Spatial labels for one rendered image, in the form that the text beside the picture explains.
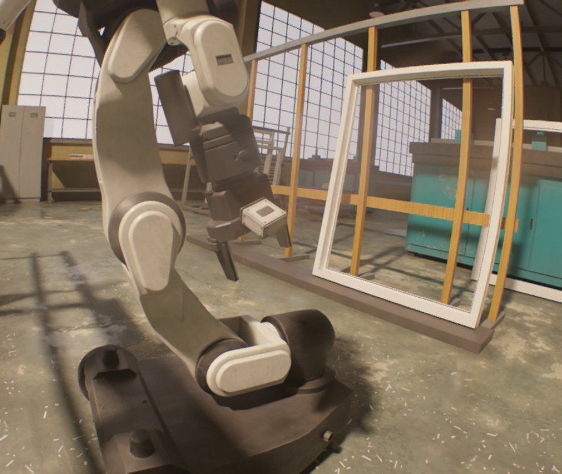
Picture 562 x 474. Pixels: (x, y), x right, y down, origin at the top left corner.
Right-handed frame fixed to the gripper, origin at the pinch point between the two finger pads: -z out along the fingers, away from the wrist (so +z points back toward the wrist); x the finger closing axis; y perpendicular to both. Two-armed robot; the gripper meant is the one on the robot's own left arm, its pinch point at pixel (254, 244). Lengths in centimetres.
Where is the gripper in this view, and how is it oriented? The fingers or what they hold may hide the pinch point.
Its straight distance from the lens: 51.9
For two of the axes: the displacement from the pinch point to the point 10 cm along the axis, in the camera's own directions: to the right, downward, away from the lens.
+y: 6.7, 0.8, -7.4
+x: -6.9, 4.2, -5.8
